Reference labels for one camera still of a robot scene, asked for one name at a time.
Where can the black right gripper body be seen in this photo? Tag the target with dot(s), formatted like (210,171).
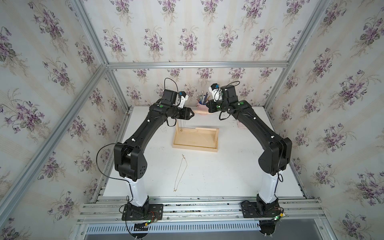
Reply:
(215,106)

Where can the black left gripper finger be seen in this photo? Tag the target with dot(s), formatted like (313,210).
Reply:
(190,115)
(189,110)

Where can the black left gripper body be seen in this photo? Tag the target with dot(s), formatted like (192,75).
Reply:
(182,113)

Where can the wooden jewelry display stand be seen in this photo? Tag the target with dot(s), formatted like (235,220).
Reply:
(201,133)

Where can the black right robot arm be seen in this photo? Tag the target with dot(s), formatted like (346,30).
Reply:
(273,161)

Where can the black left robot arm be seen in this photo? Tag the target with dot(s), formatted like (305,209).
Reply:
(129,159)

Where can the pink pen holder cup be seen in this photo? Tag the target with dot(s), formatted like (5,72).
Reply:
(202,109)

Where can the pens in pink cup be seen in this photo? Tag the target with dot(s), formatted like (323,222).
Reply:
(203,98)

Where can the pink calculator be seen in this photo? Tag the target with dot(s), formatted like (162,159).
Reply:
(241,125)

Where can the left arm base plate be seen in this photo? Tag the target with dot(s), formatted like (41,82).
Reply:
(146,212)

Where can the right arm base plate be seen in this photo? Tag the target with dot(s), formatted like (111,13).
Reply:
(261,210)

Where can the aluminium mounting rail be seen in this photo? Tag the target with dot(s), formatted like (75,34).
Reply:
(110,215)

